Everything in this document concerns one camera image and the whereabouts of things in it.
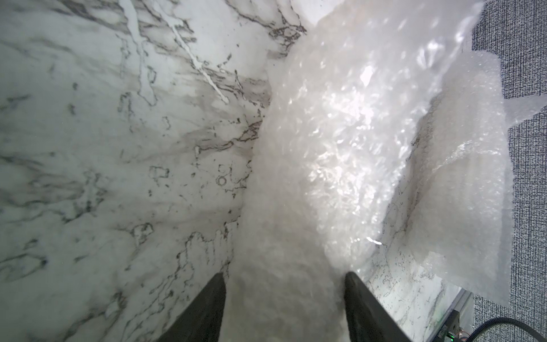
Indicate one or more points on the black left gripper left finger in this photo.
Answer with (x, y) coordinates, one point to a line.
(201, 321)

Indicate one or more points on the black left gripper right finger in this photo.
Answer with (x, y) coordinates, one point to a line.
(367, 320)

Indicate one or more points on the white ribbed slim vase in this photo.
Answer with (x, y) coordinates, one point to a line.
(330, 154)

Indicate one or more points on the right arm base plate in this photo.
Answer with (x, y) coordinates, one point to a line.
(448, 330)

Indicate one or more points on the aluminium front rail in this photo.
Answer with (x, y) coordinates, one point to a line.
(464, 302)

